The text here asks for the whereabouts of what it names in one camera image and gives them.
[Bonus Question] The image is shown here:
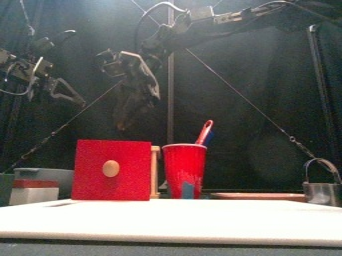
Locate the white paper sheet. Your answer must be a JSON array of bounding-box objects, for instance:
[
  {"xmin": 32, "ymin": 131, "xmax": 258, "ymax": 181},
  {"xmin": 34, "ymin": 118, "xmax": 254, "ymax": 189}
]
[{"xmin": 0, "ymin": 198, "xmax": 342, "ymax": 248}]

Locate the black side frame post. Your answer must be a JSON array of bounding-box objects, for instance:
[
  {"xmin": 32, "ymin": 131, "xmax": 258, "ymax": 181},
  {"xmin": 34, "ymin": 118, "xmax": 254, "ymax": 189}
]
[{"xmin": 306, "ymin": 23, "xmax": 342, "ymax": 161}]

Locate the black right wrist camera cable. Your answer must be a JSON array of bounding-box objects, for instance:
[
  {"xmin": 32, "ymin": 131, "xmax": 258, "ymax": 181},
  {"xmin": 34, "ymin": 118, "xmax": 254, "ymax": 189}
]
[{"xmin": 134, "ymin": 1, "xmax": 194, "ymax": 52}]

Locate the black vertical frame pole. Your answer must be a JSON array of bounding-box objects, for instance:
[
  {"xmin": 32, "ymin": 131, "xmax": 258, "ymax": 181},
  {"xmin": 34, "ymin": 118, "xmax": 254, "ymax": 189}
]
[{"xmin": 167, "ymin": 6, "xmax": 176, "ymax": 145}]

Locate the small metal bucket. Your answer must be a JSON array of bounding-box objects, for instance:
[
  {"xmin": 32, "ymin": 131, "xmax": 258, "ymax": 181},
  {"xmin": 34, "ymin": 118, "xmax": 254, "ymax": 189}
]
[{"xmin": 302, "ymin": 157, "xmax": 342, "ymax": 208}]

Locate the grey left arm cable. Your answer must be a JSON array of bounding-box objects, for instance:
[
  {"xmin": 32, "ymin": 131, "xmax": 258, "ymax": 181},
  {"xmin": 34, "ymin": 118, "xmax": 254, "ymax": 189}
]
[{"xmin": 0, "ymin": 55, "xmax": 46, "ymax": 97}]

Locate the blue plastic utensil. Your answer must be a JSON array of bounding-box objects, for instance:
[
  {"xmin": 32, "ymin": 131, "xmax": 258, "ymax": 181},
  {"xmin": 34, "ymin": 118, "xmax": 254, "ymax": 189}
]
[{"xmin": 202, "ymin": 130, "xmax": 215, "ymax": 147}]

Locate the wooden drawer with red front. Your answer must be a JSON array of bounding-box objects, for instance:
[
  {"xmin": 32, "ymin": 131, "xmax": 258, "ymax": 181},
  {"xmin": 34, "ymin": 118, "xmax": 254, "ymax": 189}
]
[{"xmin": 71, "ymin": 139, "xmax": 154, "ymax": 202}]

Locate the wooden box with slot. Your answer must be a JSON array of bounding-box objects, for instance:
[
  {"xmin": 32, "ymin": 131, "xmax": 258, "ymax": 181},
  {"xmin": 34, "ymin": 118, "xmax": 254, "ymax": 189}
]
[{"xmin": 150, "ymin": 145, "xmax": 163, "ymax": 200}]

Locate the red and white block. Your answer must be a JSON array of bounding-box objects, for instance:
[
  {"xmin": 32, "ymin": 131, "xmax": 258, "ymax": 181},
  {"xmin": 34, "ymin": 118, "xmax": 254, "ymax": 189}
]
[{"xmin": 8, "ymin": 178, "xmax": 60, "ymax": 206}]

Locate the dark green block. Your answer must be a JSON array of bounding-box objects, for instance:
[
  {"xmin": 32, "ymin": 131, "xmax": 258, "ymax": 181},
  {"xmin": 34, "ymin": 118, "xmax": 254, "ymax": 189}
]
[{"xmin": 0, "ymin": 172, "xmax": 16, "ymax": 208}]

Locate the red plastic cup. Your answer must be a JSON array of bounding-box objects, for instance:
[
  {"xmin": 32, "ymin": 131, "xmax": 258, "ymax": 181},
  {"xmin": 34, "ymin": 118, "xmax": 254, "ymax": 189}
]
[{"xmin": 160, "ymin": 143, "xmax": 209, "ymax": 200}]

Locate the red plastic utensil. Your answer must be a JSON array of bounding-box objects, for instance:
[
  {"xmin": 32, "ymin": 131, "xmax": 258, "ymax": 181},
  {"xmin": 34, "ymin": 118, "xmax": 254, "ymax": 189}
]
[{"xmin": 194, "ymin": 119, "xmax": 215, "ymax": 146}]

